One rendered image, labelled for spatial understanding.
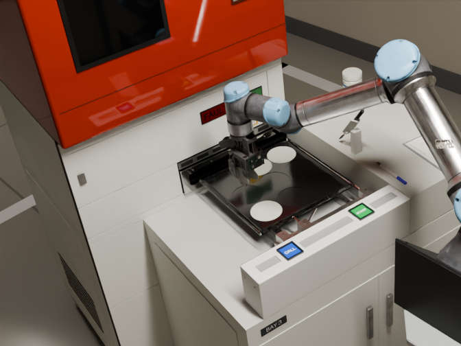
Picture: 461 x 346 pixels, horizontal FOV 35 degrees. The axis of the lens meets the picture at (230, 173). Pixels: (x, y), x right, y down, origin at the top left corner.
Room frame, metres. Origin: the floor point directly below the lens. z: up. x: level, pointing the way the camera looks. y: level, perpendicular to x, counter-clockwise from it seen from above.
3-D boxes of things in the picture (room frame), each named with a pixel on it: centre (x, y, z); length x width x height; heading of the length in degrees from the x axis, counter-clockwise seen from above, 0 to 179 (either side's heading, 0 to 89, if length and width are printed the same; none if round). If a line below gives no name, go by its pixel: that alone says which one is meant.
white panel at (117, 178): (2.03, 0.14, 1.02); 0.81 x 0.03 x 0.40; 118
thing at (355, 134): (1.94, -0.41, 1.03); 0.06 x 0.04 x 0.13; 28
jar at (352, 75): (2.28, -0.48, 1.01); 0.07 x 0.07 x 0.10
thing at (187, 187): (2.10, -0.03, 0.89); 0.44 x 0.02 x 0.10; 118
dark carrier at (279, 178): (1.92, -0.14, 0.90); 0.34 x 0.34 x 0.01; 28
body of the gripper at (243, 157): (1.82, -0.05, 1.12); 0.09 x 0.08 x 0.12; 32
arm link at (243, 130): (1.82, -0.05, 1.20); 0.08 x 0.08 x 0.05
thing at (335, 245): (1.57, -0.25, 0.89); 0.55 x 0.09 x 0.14; 118
